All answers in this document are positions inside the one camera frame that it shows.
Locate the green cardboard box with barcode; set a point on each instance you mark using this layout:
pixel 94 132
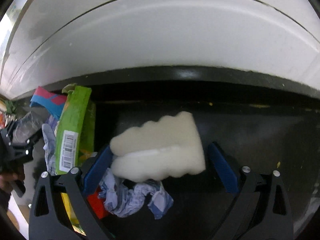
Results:
pixel 75 131

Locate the red round lid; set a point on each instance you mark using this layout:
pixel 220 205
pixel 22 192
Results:
pixel 97 204

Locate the blue white paper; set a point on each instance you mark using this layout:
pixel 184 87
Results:
pixel 121 201

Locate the white melamine sponge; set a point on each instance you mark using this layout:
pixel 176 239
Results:
pixel 169 147

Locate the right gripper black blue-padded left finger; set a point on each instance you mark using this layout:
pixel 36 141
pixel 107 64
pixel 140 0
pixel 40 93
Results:
pixel 48 217

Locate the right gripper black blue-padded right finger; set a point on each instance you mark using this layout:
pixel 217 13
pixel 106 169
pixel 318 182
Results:
pixel 260 208

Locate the blue pink snack packet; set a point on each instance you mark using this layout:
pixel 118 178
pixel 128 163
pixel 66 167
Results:
pixel 53 103

